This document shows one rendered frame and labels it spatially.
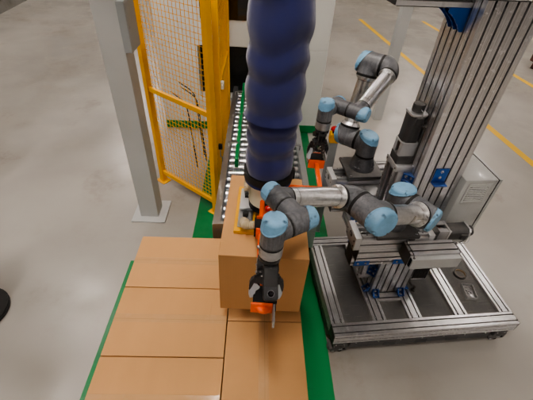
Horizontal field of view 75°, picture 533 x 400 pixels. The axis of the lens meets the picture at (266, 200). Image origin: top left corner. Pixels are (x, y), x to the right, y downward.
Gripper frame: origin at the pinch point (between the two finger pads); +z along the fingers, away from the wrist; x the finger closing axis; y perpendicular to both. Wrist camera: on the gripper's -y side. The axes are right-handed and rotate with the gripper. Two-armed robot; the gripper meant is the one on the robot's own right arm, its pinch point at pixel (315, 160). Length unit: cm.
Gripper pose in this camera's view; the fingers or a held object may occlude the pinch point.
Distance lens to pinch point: 194.2
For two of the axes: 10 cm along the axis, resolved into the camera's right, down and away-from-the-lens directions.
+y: -0.1, 6.2, -7.9
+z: -0.7, 7.8, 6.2
